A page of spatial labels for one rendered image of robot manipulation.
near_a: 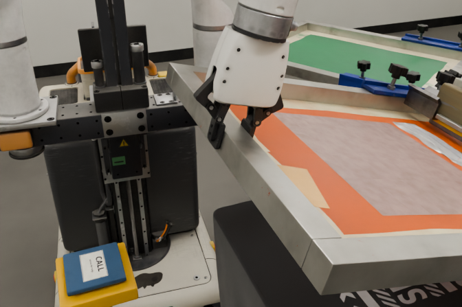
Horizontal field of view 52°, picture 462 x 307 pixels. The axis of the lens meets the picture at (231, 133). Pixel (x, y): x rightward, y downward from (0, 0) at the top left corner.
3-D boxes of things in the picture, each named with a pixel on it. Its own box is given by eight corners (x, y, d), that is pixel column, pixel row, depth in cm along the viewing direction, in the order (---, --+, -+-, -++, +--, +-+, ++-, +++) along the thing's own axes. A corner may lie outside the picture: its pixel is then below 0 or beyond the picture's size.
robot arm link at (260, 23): (285, 9, 67) (280, 29, 68) (229, -2, 63) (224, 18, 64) (312, 23, 61) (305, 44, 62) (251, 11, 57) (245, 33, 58)
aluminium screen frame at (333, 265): (320, 296, 45) (333, 264, 43) (165, 80, 92) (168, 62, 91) (704, 254, 79) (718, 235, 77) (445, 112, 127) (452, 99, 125)
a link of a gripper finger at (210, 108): (223, 98, 67) (212, 140, 70) (202, 96, 66) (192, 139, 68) (231, 107, 65) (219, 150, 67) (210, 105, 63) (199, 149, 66)
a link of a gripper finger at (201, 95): (239, 55, 64) (248, 91, 67) (187, 76, 62) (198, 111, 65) (243, 58, 63) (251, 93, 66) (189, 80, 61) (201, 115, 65)
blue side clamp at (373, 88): (365, 113, 111) (376, 86, 108) (353, 105, 115) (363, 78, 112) (454, 123, 124) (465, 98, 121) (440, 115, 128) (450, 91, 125)
